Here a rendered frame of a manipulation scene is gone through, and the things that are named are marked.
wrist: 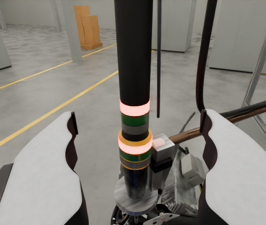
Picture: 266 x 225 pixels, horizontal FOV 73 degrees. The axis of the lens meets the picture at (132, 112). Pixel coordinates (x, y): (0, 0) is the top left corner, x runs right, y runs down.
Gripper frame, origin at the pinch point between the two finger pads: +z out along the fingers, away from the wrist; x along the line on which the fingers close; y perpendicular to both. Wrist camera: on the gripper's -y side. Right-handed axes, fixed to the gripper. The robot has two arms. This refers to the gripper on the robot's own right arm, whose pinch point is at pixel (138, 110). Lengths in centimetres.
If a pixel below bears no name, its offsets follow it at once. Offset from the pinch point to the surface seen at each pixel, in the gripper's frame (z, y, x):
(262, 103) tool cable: 18.4, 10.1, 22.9
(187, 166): 40, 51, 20
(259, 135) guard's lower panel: 87, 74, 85
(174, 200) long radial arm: 26, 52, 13
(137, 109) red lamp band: 6.4, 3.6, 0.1
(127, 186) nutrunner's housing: 6.8, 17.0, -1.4
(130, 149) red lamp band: 5.9, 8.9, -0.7
